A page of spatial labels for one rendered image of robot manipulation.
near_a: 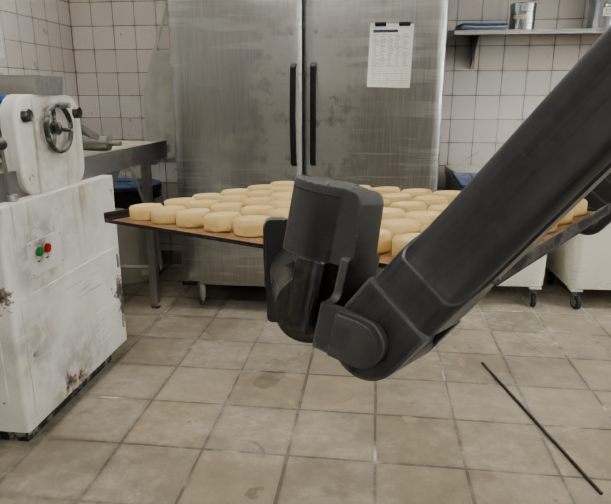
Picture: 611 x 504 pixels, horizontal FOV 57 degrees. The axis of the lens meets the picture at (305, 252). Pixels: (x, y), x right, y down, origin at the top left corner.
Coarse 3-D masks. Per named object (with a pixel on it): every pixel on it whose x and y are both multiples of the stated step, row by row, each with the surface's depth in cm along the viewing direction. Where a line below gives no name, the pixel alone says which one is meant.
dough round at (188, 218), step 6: (180, 210) 79; (186, 210) 79; (192, 210) 78; (198, 210) 78; (204, 210) 78; (210, 210) 78; (180, 216) 76; (186, 216) 76; (192, 216) 76; (198, 216) 76; (180, 222) 76; (186, 222) 76; (192, 222) 76; (198, 222) 76
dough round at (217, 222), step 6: (204, 216) 75; (210, 216) 73; (216, 216) 73; (222, 216) 73; (228, 216) 73; (234, 216) 73; (204, 222) 73; (210, 222) 72; (216, 222) 72; (222, 222) 72; (228, 222) 72; (204, 228) 74; (210, 228) 73; (216, 228) 72; (222, 228) 72; (228, 228) 72
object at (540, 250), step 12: (108, 216) 85; (120, 216) 87; (588, 216) 68; (600, 216) 73; (144, 228) 79; (156, 228) 77; (576, 228) 65; (216, 240) 69; (228, 240) 68; (552, 240) 58; (564, 240) 61; (528, 252) 53; (540, 252) 55; (384, 264) 54; (516, 264) 51; (528, 264) 53; (504, 276) 49
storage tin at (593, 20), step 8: (592, 0) 325; (600, 0) 320; (608, 0) 318; (592, 8) 325; (600, 8) 321; (608, 8) 319; (592, 16) 325; (600, 16) 322; (608, 16) 321; (592, 24) 326; (600, 24) 323; (608, 24) 322
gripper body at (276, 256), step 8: (272, 224) 53; (280, 224) 53; (272, 232) 53; (280, 232) 53; (272, 240) 53; (280, 240) 53; (272, 248) 53; (280, 248) 53; (272, 256) 53; (280, 256) 51; (288, 256) 50; (272, 264) 53; (280, 264) 49; (272, 272) 51; (272, 280) 49; (272, 296) 54; (272, 304) 55; (272, 312) 55; (272, 320) 55
